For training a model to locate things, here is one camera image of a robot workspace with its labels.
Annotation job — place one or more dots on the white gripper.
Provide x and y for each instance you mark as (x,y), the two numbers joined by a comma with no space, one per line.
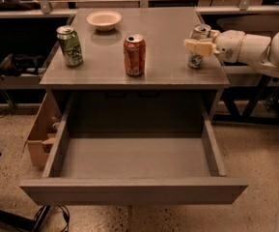
(228,45)

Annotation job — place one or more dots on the silver redbull can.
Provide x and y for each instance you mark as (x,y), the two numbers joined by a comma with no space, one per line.
(200,31)

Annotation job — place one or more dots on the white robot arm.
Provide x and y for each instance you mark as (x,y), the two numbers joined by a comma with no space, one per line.
(259,210)

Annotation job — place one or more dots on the grey cabinet with top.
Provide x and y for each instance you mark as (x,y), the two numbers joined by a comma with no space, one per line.
(136,78)

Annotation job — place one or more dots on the orange soda can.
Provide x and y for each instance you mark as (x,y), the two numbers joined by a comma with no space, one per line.
(135,54)

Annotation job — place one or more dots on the open grey top drawer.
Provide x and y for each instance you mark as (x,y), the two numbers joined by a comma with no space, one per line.
(134,150)

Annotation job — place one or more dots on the green soda can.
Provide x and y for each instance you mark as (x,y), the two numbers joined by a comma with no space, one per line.
(70,45)

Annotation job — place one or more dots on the white paper bowl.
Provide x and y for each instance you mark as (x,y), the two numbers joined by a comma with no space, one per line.
(104,21)

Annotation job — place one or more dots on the brown cardboard box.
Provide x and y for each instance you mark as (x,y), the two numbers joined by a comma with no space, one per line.
(42,133)

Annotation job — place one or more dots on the black headphones on shelf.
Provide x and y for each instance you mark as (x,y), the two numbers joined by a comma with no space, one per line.
(17,64)

